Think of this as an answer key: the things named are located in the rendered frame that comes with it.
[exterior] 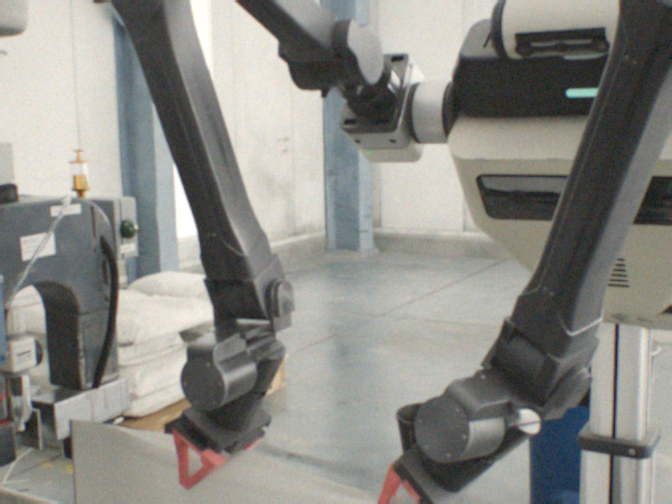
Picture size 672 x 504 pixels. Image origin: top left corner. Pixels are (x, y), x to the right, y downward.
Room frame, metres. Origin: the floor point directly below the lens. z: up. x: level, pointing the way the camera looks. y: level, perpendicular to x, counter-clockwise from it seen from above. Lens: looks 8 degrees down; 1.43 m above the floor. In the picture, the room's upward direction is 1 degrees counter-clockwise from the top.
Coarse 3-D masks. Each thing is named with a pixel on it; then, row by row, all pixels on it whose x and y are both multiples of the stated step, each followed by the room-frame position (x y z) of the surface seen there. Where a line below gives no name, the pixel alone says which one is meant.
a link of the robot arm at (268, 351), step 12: (264, 336) 0.92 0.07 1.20; (276, 336) 0.94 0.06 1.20; (252, 348) 0.90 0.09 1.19; (264, 348) 0.92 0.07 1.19; (276, 348) 0.93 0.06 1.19; (264, 360) 0.91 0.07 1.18; (276, 360) 0.91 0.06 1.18; (264, 372) 0.91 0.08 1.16; (276, 372) 0.93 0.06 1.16; (264, 384) 0.92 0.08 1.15
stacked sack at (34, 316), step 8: (120, 296) 4.18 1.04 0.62; (128, 296) 4.25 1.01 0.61; (136, 296) 4.28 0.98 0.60; (144, 296) 4.28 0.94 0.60; (40, 304) 4.13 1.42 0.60; (24, 312) 3.99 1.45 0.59; (32, 312) 3.97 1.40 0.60; (40, 312) 3.95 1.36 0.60; (24, 320) 3.96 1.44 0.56; (32, 320) 3.93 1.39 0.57; (40, 320) 3.90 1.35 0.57; (32, 328) 3.89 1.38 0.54; (40, 328) 3.87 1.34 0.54; (40, 336) 3.91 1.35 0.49
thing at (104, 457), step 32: (96, 448) 1.08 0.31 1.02; (128, 448) 1.04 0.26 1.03; (160, 448) 0.99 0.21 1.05; (96, 480) 1.08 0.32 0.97; (128, 480) 1.04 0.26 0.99; (160, 480) 0.99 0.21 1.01; (224, 480) 0.93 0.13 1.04; (256, 480) 0.91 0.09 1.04; (288, 480) 0.89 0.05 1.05; (320, 480) 0.89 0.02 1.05
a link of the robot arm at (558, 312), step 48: (624, 0) 0.61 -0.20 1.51; (624, 48) 0.61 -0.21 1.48; (624, 96) 0.62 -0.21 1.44; (624, 144) 0.63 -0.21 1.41; (576, 192) 0.67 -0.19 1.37; (624, 192) 0.65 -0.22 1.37; (576, 240) 0.68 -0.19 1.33; (624, 240) 0.70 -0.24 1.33; (528, 288) 0.73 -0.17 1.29; (576, 288) 0.69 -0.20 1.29; (528, 336) 0.74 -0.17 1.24; (576, 336) 0.71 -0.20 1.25; (528, 384) 0.75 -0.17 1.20
